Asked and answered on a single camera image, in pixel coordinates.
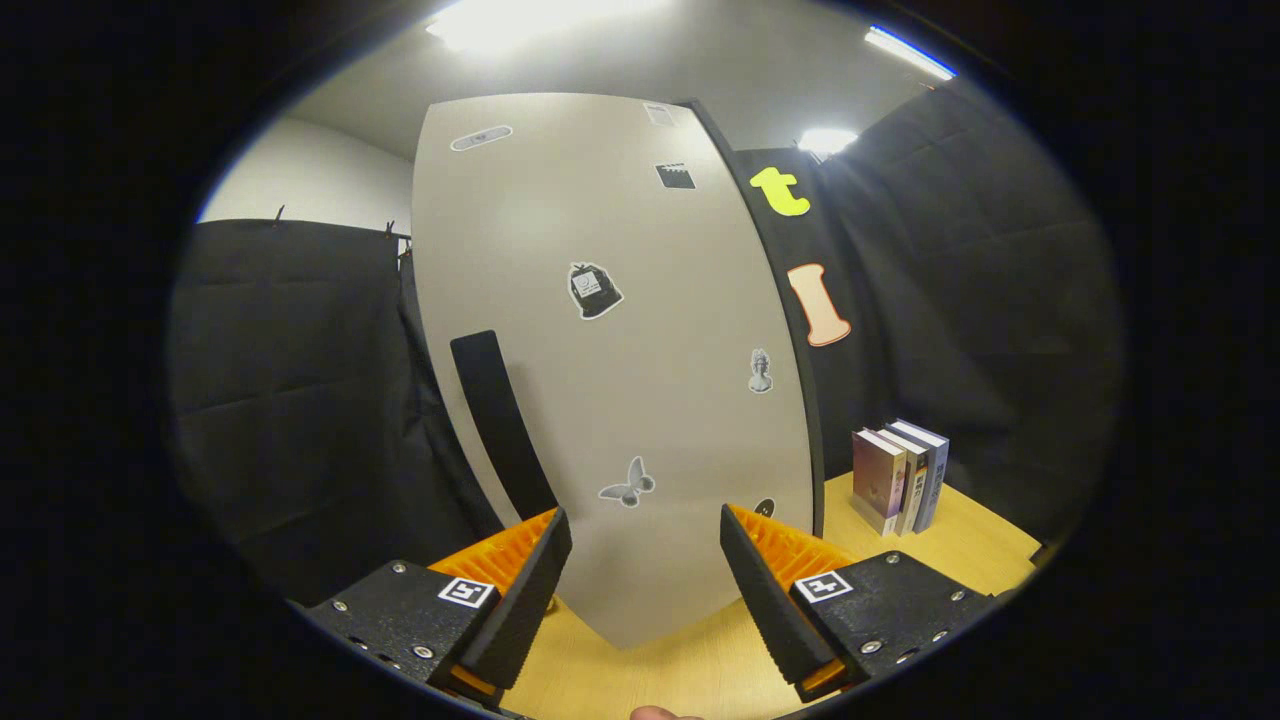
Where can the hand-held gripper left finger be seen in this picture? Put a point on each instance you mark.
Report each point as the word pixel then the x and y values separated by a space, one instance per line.
pixel 525 610

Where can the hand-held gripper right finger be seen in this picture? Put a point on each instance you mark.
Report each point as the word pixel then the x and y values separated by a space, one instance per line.
pixel 765 610

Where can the maroon cover book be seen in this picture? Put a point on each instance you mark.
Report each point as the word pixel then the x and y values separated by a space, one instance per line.
pixel 878 480

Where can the dark grey cabinet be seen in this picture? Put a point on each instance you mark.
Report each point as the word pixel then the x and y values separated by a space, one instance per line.
pixel 816 430

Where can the white spine book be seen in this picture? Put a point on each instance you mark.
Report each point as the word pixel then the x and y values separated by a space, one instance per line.
pixel 915 485

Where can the grey blue book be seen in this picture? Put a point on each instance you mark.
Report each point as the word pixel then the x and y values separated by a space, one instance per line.
pixel 935 470

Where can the small ceiling light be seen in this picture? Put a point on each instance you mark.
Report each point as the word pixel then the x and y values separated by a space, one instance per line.
pixel 828 140

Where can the large ceiling light panel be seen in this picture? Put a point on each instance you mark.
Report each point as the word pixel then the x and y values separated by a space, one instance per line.
pixel 540 22

